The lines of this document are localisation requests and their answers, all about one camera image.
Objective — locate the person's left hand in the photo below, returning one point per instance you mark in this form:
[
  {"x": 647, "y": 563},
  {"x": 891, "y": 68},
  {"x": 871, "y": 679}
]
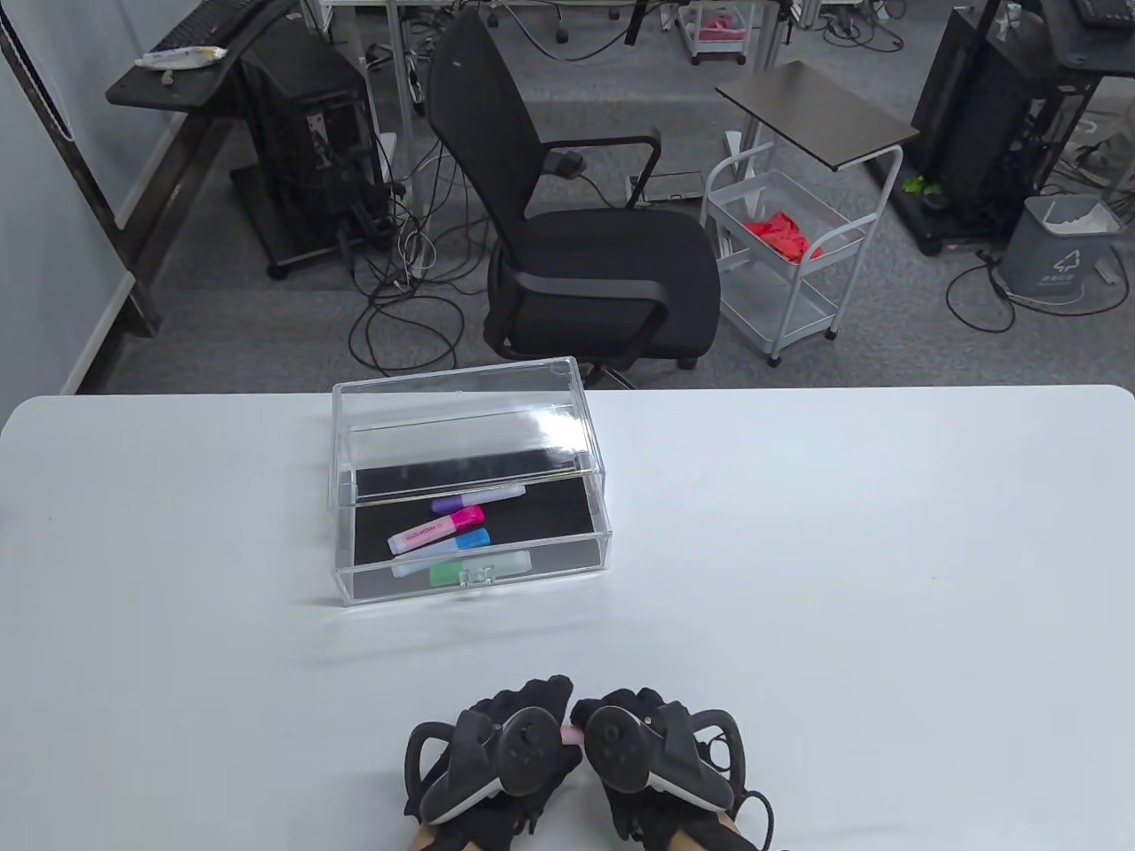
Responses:
[{"x": 523, "y": 798}]

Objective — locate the person's right hand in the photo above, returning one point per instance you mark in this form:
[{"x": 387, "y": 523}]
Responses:
[{"x": 621, "y": 802}]

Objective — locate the person's right fingers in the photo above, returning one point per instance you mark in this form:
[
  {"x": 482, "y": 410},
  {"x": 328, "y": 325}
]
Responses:
[{"x": 625, "y": 698}]

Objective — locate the person's left fingers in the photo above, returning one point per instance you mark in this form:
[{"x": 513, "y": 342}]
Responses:
[{"x": 536, "y": 696}]

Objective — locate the person's left forearm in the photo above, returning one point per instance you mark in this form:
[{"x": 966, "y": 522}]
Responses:
[{"x": 436, "y": 839}]

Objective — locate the person's right forearm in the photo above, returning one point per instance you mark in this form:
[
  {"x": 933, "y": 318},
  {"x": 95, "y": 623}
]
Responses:
[{"x": 700, "y": 838}]

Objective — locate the black right glove controller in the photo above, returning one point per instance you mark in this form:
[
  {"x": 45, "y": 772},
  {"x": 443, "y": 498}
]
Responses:
[{"x": 634, "y": 753}]

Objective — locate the black glove controller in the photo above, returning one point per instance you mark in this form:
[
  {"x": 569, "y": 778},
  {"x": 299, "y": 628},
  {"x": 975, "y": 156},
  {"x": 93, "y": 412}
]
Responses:
[
  {"x": 634, "y": 753},
  {"x": 497, "y": 758}
]

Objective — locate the black left glove controller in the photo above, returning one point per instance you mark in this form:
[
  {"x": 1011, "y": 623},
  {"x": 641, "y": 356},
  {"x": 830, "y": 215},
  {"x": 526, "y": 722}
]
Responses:
[{"x": 497, "y": 758}]

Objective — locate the green highlighter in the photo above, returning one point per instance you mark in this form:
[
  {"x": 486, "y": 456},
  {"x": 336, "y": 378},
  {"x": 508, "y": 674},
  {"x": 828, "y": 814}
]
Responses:
[{"x": 488, "y": 567}]

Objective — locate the blue highlighter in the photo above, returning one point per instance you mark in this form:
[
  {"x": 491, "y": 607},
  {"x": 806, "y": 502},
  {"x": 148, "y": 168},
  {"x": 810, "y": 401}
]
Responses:
[{"x": 465, "y": 542}]

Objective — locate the clear drawer with black liner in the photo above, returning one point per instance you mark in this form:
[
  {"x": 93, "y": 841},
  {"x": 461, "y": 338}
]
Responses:
[{"x": 550, "y": 523}]

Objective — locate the pink highlighter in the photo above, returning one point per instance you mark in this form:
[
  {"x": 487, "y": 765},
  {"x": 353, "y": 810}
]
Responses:
[{"x": 434, "y": 530}]

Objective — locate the purple highlighter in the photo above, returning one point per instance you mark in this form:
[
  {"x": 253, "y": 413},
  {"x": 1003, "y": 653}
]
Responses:
[{"x": 470, "y": 501}]

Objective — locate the clear acrylic drawer case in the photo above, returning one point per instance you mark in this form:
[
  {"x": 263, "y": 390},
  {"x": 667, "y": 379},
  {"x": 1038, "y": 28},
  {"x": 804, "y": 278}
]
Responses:
[{"x": 461, "y": 417}]

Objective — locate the black mesh office chair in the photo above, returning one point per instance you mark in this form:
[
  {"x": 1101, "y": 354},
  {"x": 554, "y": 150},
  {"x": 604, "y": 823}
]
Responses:
[{"x": 612, "y": 266}]

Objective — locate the red cloth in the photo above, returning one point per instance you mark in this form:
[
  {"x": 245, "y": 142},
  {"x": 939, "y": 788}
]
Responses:
[{"x": 785, "y": 235}]

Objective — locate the black power adapter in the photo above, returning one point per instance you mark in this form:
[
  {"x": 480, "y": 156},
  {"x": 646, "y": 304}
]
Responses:
[{"x": 565, "y": 164}]

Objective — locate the green small object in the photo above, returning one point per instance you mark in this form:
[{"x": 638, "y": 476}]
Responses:
[{"x": 922, "y": 187}]

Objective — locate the black computer tower on stand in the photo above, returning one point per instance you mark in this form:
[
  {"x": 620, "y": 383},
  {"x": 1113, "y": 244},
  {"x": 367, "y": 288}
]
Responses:
[{"x": 301, "y": 142}]

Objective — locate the dark top side table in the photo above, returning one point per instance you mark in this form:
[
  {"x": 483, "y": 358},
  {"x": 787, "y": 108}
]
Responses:
[{"x": 816, "y": 115}]

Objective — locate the grey trash bin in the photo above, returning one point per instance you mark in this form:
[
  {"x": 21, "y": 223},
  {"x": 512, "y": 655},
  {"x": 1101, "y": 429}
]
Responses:
[{"x": 1055, "y": 257}]

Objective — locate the small white cart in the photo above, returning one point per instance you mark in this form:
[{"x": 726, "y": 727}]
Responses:
[{"x": 723, "y": 49}]

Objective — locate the pink cloth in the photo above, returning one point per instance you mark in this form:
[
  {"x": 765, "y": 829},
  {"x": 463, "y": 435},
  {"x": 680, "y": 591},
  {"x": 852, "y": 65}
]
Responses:
[{"x": 723, "y": 25}]

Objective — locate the tall black computer tower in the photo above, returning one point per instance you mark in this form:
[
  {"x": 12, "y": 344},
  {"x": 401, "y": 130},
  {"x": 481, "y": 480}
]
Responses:
[{"x": 984, "y": 115}]

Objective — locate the black desk with keyboard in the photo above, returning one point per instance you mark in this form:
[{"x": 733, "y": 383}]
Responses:
[{"x": 177, "y": 89}]

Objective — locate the black keyboard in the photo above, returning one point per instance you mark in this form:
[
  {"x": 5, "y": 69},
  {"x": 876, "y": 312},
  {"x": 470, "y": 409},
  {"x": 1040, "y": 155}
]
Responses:
[{"x": 199, "y": 25}]

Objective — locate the black metal equipment rack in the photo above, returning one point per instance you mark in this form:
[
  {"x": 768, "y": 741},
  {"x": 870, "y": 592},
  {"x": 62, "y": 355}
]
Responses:
[{"x": 1086, "y": 80}]

